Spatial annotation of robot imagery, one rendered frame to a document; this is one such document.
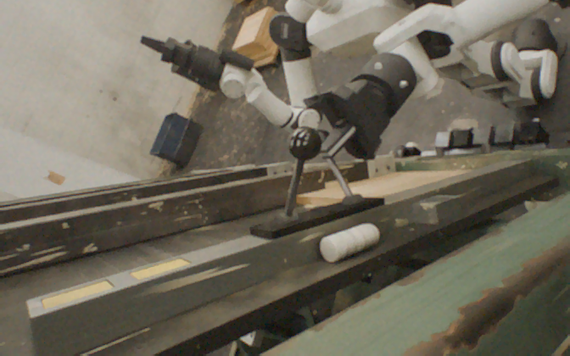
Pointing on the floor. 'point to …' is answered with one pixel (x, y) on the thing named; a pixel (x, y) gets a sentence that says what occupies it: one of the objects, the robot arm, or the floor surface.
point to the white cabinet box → (48, 168)
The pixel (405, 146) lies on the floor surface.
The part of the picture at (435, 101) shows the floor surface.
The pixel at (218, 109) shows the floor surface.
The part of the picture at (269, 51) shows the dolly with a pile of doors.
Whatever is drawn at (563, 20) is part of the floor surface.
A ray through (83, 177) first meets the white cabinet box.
